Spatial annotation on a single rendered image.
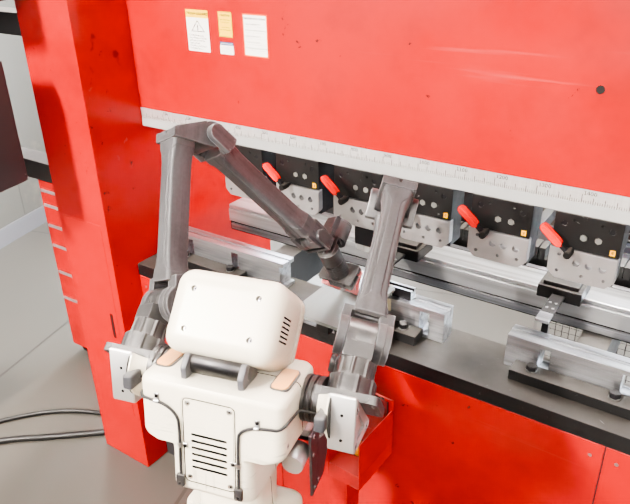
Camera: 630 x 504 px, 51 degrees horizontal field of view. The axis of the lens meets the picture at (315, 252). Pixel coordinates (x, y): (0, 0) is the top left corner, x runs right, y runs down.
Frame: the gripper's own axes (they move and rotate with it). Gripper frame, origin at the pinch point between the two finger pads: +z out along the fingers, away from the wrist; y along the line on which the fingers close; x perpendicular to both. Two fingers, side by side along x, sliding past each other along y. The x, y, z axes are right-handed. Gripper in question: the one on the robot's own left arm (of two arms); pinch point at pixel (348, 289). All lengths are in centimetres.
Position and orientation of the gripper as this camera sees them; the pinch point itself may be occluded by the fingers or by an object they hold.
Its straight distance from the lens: 186.6
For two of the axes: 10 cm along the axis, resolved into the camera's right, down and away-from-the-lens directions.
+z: 3.1, 5.7, 7.6
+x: -4.6, 7.9, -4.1
